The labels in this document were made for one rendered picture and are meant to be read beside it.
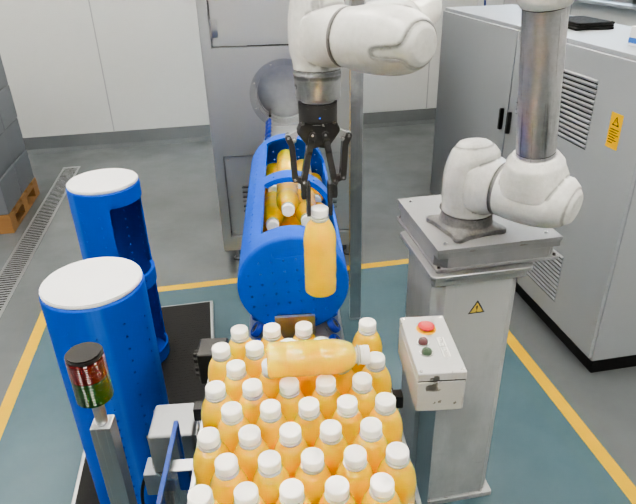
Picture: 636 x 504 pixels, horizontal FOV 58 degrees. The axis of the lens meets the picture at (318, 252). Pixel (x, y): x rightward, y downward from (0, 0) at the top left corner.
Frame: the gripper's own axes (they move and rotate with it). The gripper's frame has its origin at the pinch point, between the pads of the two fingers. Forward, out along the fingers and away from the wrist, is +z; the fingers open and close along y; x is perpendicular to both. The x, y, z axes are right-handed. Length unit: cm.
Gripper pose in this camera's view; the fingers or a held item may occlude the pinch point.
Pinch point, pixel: (319, 198)
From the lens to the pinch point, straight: 120.9
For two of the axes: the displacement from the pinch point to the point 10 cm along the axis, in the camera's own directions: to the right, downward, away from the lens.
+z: 0.2, 8.9, 4.5
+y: -9.9, 0.6, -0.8
